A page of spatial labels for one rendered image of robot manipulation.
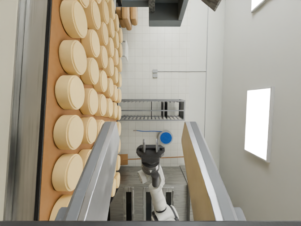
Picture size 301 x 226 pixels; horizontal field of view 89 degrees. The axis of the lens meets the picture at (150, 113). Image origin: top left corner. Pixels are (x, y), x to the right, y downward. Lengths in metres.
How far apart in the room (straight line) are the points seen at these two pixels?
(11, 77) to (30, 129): 0.08
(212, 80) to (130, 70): 2.29
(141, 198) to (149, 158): 3.24
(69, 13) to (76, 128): 0.16
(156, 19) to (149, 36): 3.78
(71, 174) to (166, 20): 0.76
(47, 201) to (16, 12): 0.27
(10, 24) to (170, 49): 4.31
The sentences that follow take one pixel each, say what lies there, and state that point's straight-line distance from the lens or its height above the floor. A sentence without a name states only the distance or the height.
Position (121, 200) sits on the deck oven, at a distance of 4.00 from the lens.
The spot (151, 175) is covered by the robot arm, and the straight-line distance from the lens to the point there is 0.79.
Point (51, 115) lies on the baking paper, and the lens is 0.23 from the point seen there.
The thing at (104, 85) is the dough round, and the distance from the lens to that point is 0.37.
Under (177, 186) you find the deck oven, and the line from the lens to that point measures 3.82.
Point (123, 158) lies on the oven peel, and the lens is 4.36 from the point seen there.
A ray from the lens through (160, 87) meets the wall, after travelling 4.31.
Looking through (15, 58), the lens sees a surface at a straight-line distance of 0.30.
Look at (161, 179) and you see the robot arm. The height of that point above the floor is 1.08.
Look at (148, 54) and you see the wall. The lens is 4.46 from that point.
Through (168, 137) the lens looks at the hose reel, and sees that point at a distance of 4.28.
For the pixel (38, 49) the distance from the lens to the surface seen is 0.30.
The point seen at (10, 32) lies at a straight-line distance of 0.32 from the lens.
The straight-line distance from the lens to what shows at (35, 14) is 0.33.
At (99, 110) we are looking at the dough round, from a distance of 0.35.
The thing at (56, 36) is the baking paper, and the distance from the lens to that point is 0.26.
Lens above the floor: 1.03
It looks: level
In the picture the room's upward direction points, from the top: 90 degrees clockwise
